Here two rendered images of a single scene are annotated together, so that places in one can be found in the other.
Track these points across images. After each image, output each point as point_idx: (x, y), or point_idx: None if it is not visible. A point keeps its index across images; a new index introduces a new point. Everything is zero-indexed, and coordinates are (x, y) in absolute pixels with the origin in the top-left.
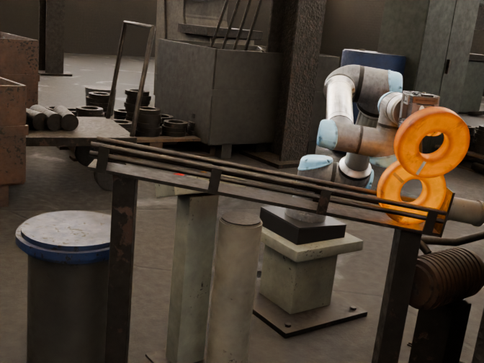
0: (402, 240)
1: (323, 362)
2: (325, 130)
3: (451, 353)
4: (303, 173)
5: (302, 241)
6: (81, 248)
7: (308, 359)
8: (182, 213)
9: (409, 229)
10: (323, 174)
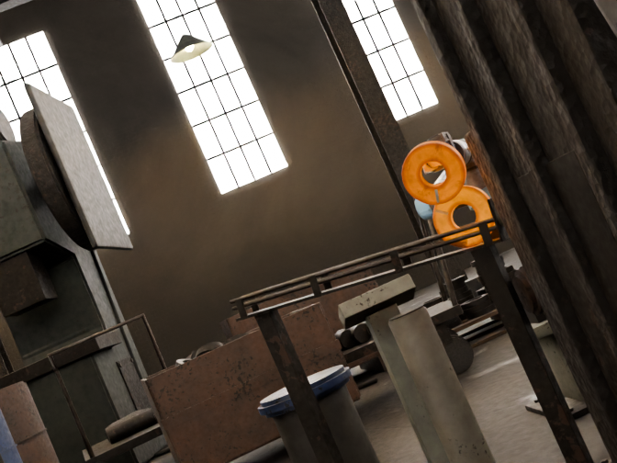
0: (477, 260)
1: (593, 427)
2: (418, 204)
3: None
4: None
5: (544, 317)
6: None
7: (579, 431)
8: (373, 333)
9: (473, 248)
10: None
